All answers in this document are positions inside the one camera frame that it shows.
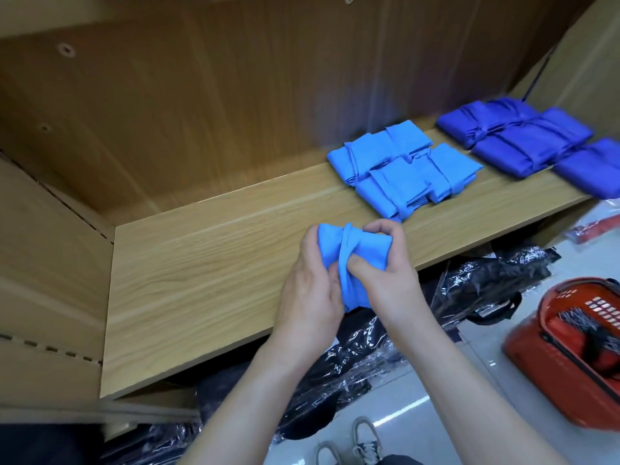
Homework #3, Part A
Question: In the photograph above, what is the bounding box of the person's right hand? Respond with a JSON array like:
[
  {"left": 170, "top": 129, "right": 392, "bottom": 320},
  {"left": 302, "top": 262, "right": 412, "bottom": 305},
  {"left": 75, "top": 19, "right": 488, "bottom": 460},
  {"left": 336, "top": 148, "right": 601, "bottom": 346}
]
[{"left": 347, "top": 218, "right": 434, "bottom": 335}]

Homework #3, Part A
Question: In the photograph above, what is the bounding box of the person's left hand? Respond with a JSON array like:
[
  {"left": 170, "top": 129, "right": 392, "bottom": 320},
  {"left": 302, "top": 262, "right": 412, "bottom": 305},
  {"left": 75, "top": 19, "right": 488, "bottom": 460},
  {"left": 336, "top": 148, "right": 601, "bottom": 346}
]
[{"left": 273, "top": 224, "right": 347, "bottom": 364}]

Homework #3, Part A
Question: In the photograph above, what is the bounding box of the light blue non-woven bag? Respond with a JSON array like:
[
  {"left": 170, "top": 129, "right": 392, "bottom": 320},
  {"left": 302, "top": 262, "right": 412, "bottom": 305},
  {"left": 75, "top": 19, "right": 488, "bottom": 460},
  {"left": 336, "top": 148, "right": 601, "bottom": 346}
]
[
  {"left": 316, "top": 222, "right": 395, "bottom": 313},
  {"left": 417, "top": 143, "right": 484, "bottom": 203},
  {"left": 355, "top": 158, "right": 433, "bottom": 223},
  {"left": 326, "top": 132, "right": 398, "bottom": 188},
  {"left": 386, "top": 119, "right": 434, "bottom": 161}
]

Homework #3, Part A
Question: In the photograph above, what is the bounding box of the wooden shelf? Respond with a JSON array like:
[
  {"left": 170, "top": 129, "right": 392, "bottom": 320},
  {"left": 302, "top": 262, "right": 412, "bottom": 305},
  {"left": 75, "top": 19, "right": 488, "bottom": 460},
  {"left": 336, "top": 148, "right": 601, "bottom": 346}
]
[{"left": 0, "top": 0, "right": 620, "bottom": 427}]

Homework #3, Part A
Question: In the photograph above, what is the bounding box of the red shopping basket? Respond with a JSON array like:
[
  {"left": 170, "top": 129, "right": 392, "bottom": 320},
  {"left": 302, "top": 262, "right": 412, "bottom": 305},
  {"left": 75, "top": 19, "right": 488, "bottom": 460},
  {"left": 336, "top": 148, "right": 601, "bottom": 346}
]
[{"left": 502, "top": 276, "right": 620, "bottom": 432}]

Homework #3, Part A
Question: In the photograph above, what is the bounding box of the person's right forearm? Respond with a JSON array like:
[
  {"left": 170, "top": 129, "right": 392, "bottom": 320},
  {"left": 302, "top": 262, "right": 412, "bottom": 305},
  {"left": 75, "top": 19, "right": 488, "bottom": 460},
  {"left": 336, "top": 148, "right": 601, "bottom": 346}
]
[{"left": 395, "top": 309, "right": 568, "bottom": 465}]

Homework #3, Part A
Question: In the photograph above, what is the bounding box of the person's left forearm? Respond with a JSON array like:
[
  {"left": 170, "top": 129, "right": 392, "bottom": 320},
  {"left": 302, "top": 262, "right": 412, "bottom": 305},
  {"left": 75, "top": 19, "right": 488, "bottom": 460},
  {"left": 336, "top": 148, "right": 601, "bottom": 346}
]
[{"left": 179, "top": 346, "right": 333, "bottom": 465}]

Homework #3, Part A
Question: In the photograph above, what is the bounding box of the person's right shoe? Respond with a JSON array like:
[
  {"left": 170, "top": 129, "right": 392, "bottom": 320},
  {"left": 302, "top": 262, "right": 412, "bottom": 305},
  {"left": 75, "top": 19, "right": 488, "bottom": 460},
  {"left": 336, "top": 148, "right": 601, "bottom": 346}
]
[{"left": 351, "top": 416, "right": 386, "bottom": 465}]

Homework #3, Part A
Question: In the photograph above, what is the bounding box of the black wrapped bag with tag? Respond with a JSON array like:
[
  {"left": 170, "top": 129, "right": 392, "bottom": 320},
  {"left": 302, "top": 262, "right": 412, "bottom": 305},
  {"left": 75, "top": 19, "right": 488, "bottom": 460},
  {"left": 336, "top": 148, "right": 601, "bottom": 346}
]
[{"left": 194, "top": 305, "right": 413, "bottom": 444}]

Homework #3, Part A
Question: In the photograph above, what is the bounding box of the black plastic-wrapped bag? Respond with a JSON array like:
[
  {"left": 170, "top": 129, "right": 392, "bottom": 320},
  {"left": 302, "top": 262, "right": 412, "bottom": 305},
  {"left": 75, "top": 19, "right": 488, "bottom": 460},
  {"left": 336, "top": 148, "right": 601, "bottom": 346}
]
[{"left": 431, "top": 245, "right": 561, "bottom": 330}]

